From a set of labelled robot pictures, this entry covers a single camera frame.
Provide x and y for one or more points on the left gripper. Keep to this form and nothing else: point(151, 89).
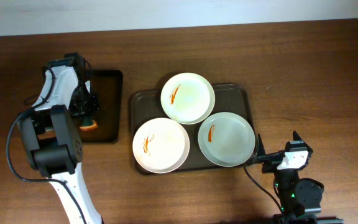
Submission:
point(84, 111)

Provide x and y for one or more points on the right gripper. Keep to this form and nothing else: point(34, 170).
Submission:
point(272, 157)

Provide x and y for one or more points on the green and orange sponge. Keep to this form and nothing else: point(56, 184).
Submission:
point(88, 124)

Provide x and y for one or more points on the pale green plate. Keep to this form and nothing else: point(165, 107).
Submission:
point(226, 139)

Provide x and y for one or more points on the white plate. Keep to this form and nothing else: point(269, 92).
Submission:
point(161, 145)
point(187, 98)

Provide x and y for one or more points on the white plate top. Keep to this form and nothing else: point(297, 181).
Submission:
point(187, 98)

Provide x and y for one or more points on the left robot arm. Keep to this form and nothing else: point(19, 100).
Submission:
point(50, 133)

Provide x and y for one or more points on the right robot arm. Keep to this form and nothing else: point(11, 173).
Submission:
point(298, 199)

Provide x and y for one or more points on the small black tray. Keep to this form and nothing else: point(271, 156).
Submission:
point(107, 84)

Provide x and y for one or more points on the large brown serving tray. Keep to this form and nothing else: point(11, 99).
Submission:
point(145, 105)

